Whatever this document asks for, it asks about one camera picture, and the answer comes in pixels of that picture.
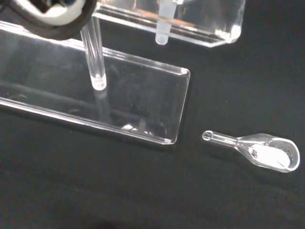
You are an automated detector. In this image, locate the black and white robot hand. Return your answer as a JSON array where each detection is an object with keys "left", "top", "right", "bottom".
[{"left": 0, "top": 0, "right": 98, "bottom": 41}]

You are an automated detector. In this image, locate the black bench cloth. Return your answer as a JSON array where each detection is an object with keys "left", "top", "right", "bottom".
[{"left": 0, "top": 0, "right": 305, "bottom": 229}]

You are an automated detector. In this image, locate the clear acrylic funnel stand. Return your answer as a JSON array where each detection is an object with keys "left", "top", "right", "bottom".
[{"left": 0, "top": 0, "right": 246, "bottom": 146}]

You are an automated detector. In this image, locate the glass weighing funnel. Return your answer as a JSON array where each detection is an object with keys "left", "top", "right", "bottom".
[{"left": 202, "top": 130, "right": 301, "bottom": 173}]

